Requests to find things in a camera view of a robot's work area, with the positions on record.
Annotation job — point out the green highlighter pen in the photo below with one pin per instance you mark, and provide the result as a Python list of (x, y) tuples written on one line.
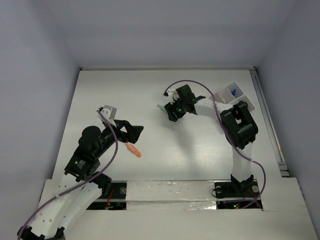
[(161, 108)]

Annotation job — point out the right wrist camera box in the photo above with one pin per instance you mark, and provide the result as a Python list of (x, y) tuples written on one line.
[(172, 95)]

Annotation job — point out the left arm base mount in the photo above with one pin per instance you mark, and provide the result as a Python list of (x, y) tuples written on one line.
[(114, 201)]

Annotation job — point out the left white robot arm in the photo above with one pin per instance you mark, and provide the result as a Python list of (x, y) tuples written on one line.
[(81, 183)]

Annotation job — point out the small blue-capped bottle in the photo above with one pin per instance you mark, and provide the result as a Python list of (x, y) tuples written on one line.
[(234, 91)]

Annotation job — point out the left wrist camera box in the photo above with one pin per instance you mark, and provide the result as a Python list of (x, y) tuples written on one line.
[(107, 114)]

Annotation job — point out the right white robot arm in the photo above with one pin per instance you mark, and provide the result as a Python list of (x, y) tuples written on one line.
[(236, 122)]

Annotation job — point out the white four-compartment organizer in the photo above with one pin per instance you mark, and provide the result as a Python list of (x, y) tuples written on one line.
[(225, 96)]

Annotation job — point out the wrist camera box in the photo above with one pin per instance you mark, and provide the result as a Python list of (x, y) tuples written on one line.
[(107, 114), (172, 95)]

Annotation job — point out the orange highlighter pen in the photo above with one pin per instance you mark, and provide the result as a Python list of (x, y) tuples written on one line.
[(133, 149)]

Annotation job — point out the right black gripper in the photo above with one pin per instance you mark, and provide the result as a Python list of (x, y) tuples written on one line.
[(170, 108)]

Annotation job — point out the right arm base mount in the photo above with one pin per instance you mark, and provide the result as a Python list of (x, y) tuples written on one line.
[(234, 195)]

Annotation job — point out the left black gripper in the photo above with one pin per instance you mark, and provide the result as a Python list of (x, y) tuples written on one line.
[(133, 131)]

